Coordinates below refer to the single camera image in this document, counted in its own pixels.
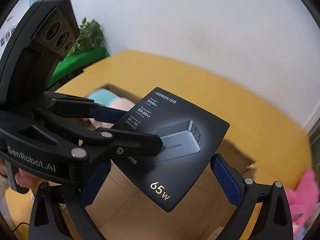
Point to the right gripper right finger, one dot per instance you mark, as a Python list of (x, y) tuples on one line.
[(274, 220)]

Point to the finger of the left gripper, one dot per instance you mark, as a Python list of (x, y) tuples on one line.
[(100, 145), (95, 109)]

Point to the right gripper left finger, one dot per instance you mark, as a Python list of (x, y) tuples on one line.
[(47, 221)]

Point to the pink pig plush toy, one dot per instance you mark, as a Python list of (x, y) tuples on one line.
[(109, 99)]

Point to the black charger box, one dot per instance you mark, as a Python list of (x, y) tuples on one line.
[(190, 136)]

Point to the person's left hand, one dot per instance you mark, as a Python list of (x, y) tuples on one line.
[(22, 178)]

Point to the magenta bear plush toy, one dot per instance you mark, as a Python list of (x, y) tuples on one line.
[(303, 200)]

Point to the brown cardboard box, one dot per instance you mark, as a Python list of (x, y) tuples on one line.
[(122, 211)]

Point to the large potted plant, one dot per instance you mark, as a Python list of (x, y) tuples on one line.
[(91, 37)]

